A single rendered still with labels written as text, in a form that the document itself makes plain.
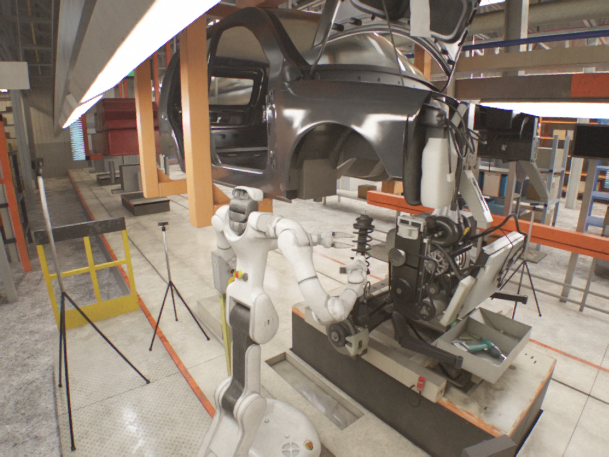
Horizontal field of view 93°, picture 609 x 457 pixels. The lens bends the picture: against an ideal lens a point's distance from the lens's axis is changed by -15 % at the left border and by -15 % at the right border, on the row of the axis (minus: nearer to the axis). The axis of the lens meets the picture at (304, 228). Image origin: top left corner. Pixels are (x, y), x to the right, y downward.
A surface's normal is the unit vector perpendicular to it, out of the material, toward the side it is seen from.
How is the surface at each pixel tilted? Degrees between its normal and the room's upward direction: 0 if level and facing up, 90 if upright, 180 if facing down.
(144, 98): 90
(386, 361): 90
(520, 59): 90
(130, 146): 90
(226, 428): 51
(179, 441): 0
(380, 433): 0
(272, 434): 0
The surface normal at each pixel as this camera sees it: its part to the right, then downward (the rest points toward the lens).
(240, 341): -0.65, 0.11
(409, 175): 0.59, 0.21
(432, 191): -0.76, 0.34
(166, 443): 0.00, -0.96
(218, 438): -0.51, -0.43
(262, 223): 0.75, 0.18
